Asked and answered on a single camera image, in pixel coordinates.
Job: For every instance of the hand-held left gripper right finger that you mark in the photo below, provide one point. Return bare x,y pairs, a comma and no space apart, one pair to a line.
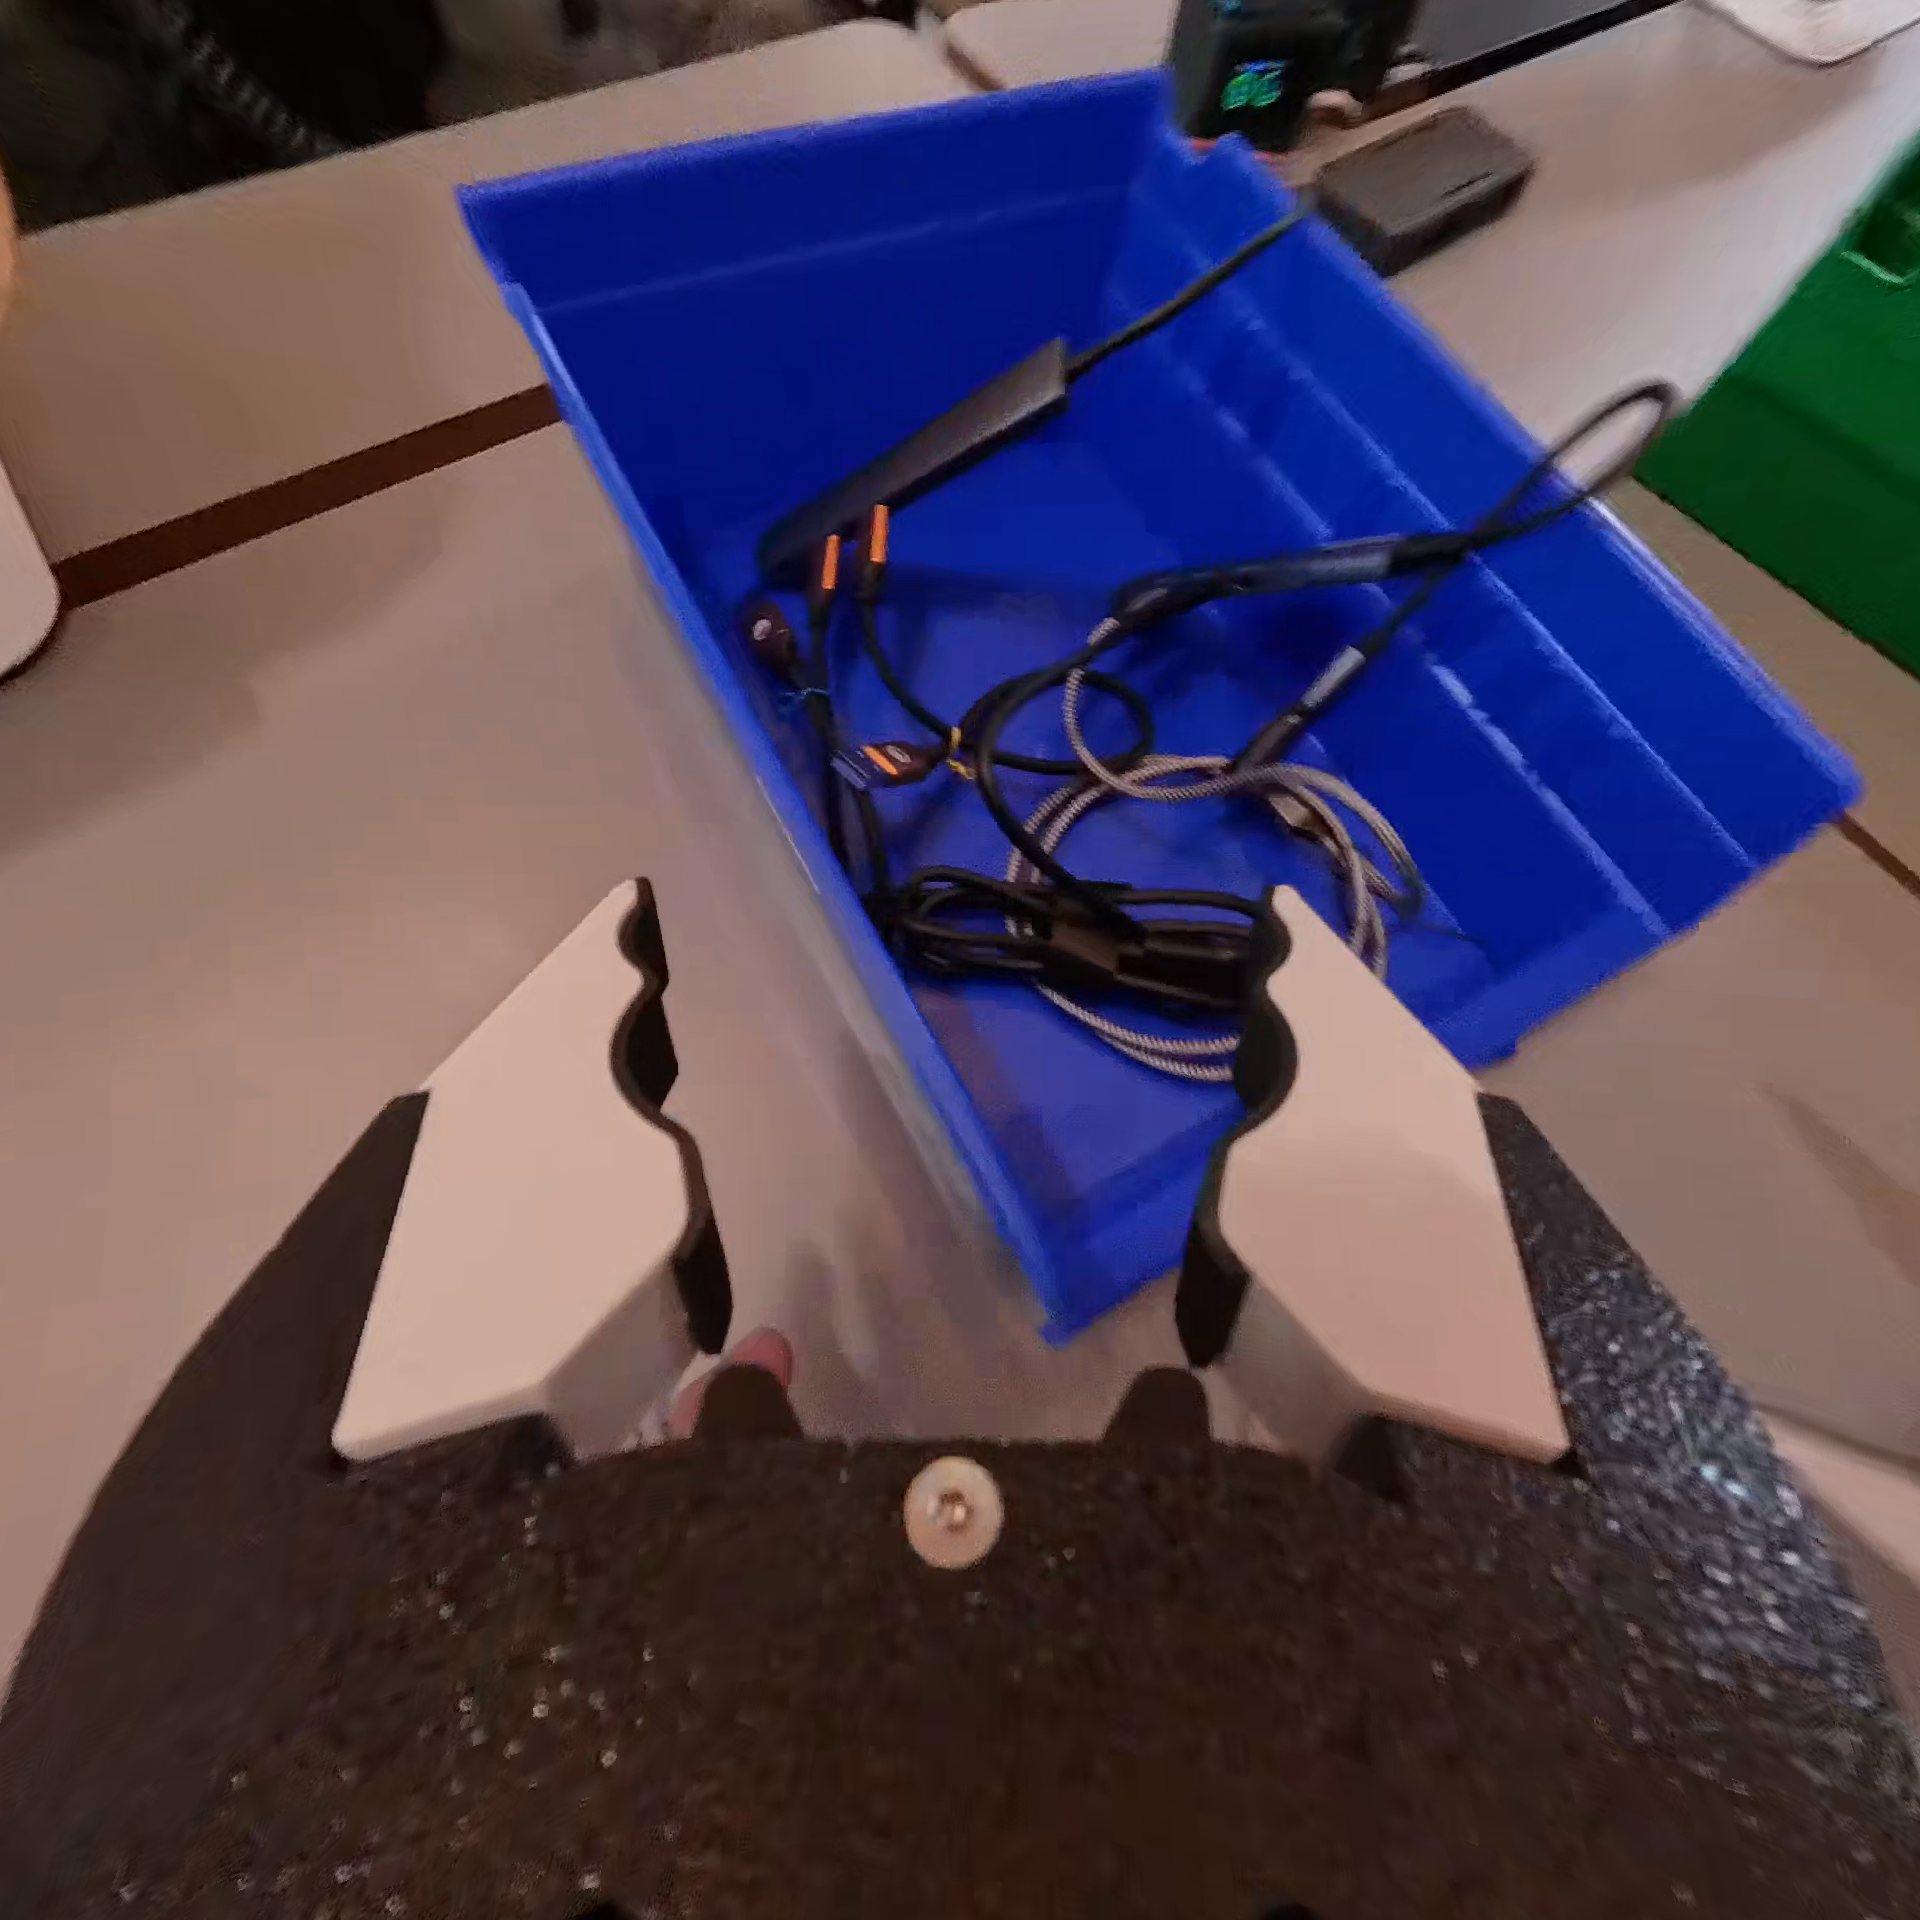
1381,1200

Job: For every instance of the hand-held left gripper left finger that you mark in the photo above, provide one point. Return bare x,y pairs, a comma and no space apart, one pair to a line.
524,1200

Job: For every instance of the green plastic bin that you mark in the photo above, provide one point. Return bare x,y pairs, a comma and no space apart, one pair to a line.
1799,434

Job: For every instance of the blue plastic bin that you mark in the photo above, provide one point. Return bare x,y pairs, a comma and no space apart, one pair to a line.
840,299

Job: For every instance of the person's left hand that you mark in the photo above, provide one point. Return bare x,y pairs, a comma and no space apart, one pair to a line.
758,1348

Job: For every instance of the white stand base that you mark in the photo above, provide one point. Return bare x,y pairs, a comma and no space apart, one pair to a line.
23,585

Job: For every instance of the dark usb hub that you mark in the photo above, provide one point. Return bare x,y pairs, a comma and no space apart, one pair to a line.
962,434

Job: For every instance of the black flat box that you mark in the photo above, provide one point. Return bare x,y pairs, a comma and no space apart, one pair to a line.
1426,182

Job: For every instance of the black charger green display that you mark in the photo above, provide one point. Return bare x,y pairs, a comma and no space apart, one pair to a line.
1290,44

